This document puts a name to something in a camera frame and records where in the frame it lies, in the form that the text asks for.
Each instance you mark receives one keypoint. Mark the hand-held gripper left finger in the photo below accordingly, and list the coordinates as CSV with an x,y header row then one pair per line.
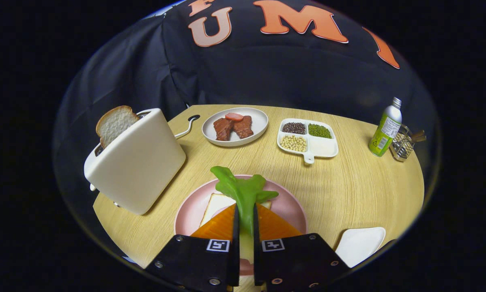
x,y
235,259

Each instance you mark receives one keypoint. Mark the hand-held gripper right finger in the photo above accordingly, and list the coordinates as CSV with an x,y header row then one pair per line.
x,y
257,259

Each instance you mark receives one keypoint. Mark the green lettuce leaf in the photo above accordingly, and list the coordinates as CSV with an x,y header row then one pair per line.
x,y
243,190

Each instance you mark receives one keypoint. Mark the bread slice with brown crust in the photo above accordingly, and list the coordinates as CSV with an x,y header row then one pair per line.
x,y
115,123

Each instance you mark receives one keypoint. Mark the white crustless bread slice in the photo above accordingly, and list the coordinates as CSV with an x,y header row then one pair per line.
x,y
214,205

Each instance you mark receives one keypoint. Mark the pink plate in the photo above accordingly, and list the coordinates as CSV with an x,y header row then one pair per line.
x,y
291,211

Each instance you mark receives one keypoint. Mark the white square plate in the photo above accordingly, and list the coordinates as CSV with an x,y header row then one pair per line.
x,y
358,245

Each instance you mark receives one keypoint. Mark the pile of yellow soybeans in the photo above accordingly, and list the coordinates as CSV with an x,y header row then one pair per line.
x,y
293,143

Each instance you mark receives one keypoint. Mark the white divided dish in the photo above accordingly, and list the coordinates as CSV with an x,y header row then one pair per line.
x,y
323,146

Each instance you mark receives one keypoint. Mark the brown meat piece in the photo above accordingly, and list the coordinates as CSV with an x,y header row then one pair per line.
x,y
222,129
244,127

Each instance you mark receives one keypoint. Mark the white toaster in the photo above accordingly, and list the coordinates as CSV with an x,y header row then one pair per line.
x,y
141,162

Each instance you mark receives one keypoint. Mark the pile of dark red beans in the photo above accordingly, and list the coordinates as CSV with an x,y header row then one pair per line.
x,y
294,128

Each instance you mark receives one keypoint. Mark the white round plate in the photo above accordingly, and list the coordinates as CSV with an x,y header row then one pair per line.
x,y
259,121

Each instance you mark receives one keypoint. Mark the round pink sausage slice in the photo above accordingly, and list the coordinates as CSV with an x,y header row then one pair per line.
x,y
234,117

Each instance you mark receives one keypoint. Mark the pile of green mung beans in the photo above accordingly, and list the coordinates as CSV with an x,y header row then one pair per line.
x,y
319,130

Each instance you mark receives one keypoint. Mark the green drink bottle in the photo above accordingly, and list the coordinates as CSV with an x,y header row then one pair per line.
x,y
385,129

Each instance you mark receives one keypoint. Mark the black backdrop cloth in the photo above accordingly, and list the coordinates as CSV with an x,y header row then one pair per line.
x,y
287,73

